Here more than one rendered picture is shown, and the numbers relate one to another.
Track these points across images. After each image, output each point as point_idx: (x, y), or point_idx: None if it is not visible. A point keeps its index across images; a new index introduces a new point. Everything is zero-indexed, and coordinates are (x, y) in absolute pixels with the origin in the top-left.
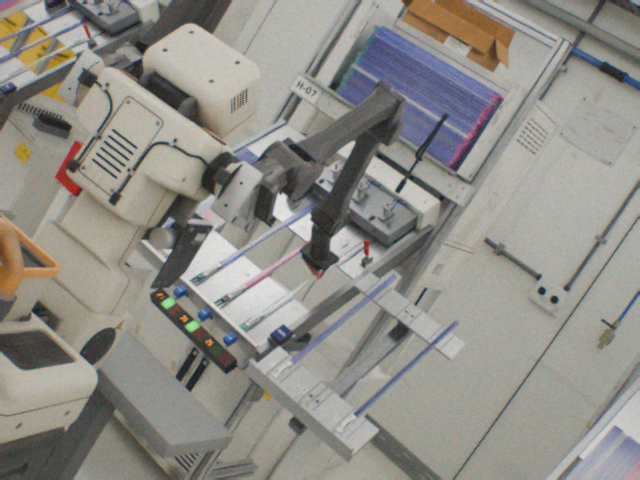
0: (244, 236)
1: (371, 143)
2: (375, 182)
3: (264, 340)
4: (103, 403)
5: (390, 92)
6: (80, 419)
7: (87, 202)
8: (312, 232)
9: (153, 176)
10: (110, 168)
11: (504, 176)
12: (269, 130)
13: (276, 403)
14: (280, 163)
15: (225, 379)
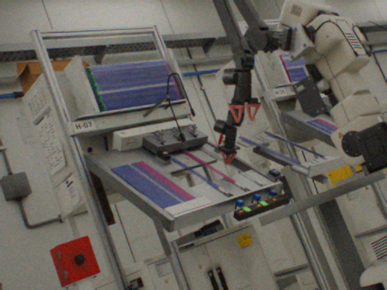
0: None
1: (254, 56)
2: (167, 131)
3: (272, 183)
4: (341, 214)
5: None
6: (344, 232)
7: (351, 75)
8: (233, 131)
9: (362, 39)
10: (357, 46)
11: None
12: (94, 158)
13: (255, 239)
14: None
15: (233, 262)
